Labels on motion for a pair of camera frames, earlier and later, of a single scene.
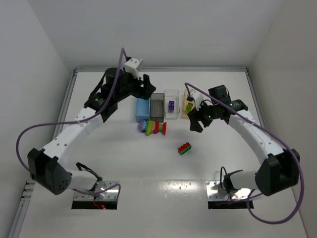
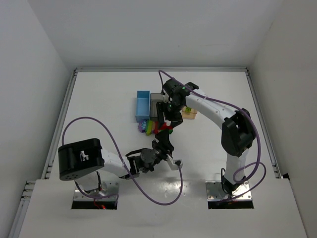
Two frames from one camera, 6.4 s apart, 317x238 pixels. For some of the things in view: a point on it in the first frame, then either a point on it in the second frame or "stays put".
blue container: [143, 107] stays put
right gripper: [200, 115] → [171, 115]
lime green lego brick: [189, 107] stays put
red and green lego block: [184, 148] → [164, 127]
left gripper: [139, 86] → [163, 146]
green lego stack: [148, 127] stays put
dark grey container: [157, 107] stays put
